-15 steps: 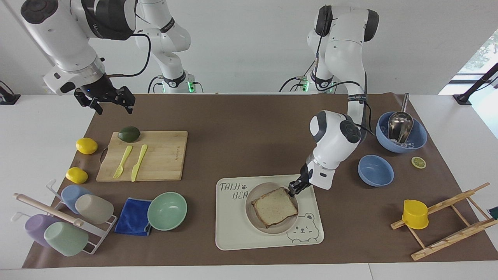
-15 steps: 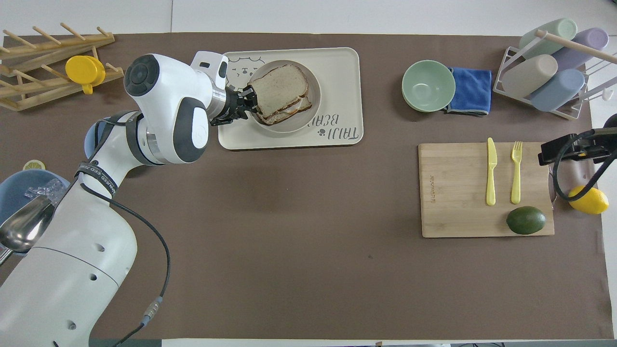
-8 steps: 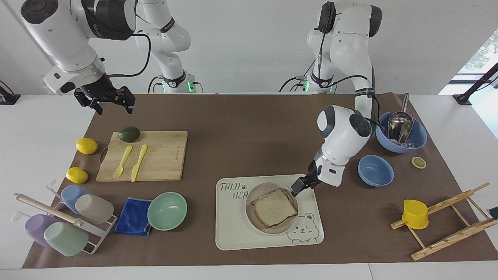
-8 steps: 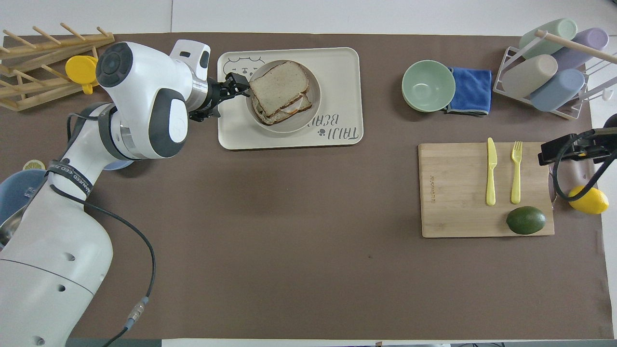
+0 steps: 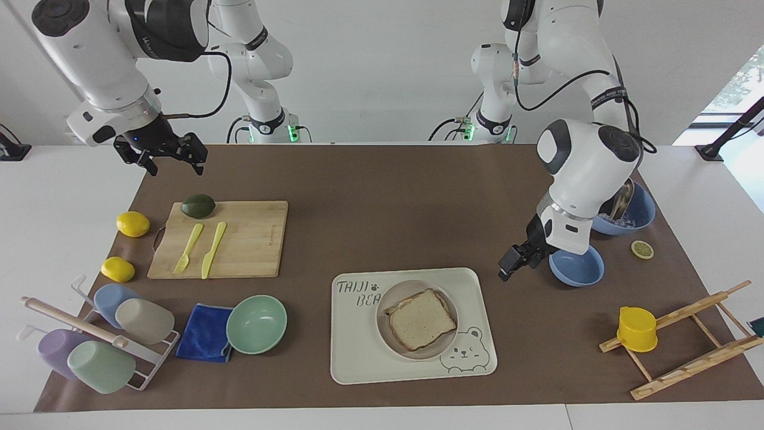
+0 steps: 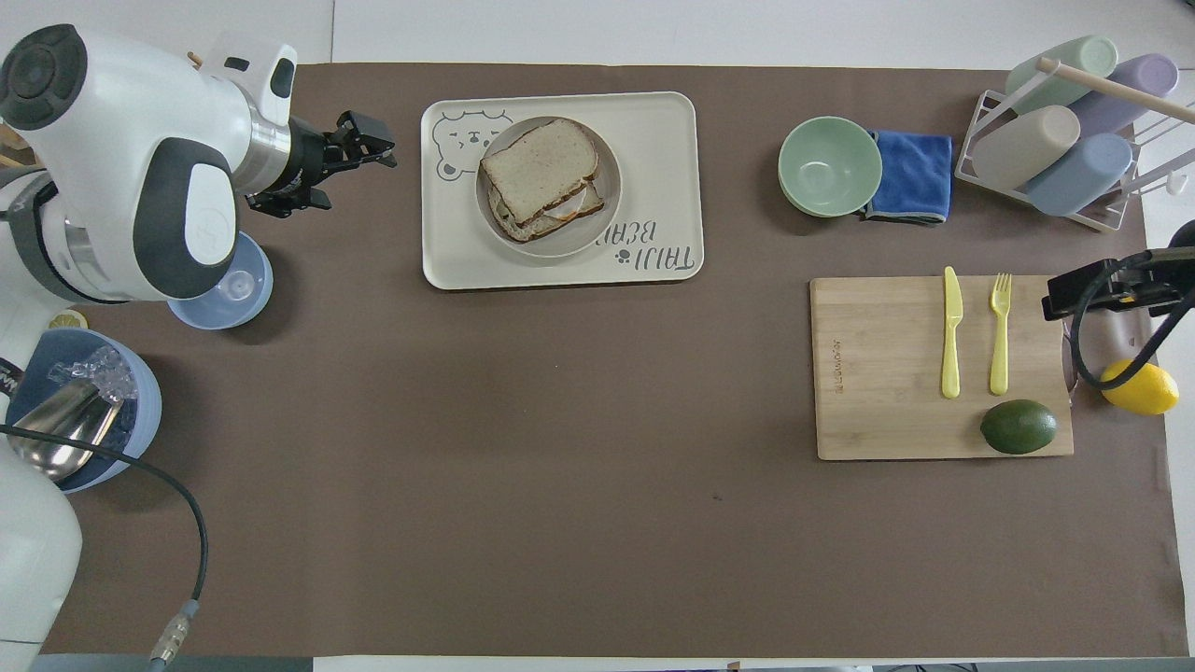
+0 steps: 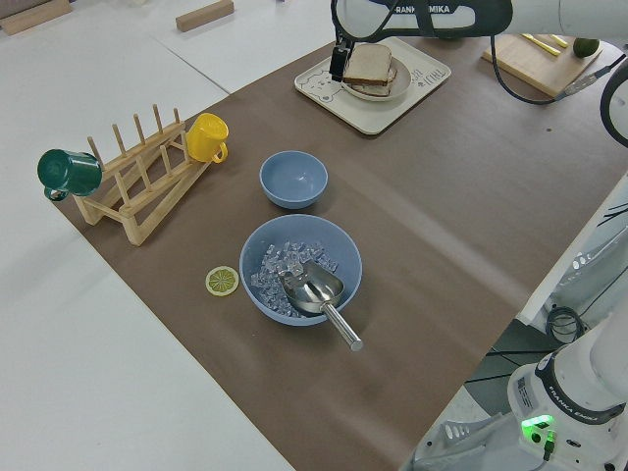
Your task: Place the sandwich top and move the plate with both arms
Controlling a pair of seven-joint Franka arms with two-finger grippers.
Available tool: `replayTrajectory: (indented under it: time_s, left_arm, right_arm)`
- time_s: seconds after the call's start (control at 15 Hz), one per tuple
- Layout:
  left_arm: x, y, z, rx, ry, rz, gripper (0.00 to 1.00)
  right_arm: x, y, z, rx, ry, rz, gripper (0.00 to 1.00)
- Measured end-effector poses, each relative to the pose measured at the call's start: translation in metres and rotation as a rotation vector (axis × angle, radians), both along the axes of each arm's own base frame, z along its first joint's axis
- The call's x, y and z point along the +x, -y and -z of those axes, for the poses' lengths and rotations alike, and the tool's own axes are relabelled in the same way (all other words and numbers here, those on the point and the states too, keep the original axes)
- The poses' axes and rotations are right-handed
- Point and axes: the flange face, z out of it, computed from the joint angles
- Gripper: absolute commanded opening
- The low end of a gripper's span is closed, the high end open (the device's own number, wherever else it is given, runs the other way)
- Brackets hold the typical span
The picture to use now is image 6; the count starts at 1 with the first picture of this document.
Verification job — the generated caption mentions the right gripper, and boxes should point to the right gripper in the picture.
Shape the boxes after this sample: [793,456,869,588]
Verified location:
[1109,245,1195,315]

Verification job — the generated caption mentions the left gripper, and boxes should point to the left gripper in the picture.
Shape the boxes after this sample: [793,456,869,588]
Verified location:
[246,110,399,220]

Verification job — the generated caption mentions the sandwich base with filling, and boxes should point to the sandwich base with filling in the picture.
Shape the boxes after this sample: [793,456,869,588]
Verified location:
[486,180,607,245]

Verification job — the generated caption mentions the cream round plate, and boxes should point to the cream round plate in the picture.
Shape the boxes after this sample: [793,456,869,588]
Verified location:
[474,116,624,259]

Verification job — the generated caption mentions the yellow lemon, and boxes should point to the yellow lemon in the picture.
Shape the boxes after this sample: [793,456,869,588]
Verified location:
[1099,358,1181,417]

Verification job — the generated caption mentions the blue cup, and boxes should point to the blue cup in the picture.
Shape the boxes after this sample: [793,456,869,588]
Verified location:
[1024,133,1134,218]

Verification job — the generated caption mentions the clear blue small bowl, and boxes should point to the clear blue small bowl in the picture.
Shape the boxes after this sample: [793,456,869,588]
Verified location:
[167,230,275,332]

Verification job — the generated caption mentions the yellow plastic fork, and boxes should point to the yellow plastic fork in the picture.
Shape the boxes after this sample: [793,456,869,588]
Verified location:
[989,273,1014,397]

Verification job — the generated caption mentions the beige cup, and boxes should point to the beige cup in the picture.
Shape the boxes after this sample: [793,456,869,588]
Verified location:
[971,105,1082,193]

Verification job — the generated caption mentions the purple cup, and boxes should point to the purple cup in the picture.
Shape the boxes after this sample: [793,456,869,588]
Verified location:
[1068,53,1180,137]

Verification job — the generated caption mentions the green avocado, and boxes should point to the green avocado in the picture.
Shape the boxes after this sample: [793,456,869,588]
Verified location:
[979,399,1060,456]

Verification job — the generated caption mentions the bread slice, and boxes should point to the bread slice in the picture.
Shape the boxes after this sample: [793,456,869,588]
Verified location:
[479,119,600,226]

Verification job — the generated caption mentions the yellow plastic knife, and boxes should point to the yellow plastic knife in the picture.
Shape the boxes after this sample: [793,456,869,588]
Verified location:
[940,266,964,400]

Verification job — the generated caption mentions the green cup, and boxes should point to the green cup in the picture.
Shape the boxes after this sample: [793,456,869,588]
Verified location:
[1005,35,1119,116]

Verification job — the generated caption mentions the blue cloth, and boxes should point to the blue cloth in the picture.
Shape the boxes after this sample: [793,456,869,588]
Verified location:
[861,129,955,227]

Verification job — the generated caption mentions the wooden cutting board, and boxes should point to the wooden cutting board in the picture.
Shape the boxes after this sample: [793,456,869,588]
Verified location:
[808,273,1076,462]

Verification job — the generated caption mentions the clear ice cubes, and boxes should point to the clear ice cubes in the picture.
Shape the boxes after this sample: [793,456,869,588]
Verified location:
[48,344,140,403]

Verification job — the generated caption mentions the blue ice bucket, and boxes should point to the blue ice bucket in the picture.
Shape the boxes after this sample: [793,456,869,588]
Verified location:
[4,327,163,495]

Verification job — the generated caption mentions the cream tray with bear print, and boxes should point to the cream tray with bear print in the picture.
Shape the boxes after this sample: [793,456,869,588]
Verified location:
[420,91,706,291]

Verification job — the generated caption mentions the green bowl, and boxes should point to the green bowl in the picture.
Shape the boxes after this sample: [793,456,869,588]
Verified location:
[778,116,884,219]

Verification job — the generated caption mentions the metal scoop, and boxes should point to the metal scoop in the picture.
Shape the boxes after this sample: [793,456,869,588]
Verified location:
[7,377,123,484]

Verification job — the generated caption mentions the black cable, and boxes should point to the black cable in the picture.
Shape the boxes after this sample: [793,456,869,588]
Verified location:
[1070,256,1195,392]
[0,425,208,671]

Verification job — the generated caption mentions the white wire cup rack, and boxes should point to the white wire cup rack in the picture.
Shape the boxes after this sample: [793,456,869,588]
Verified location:
[954,56,1195,233]

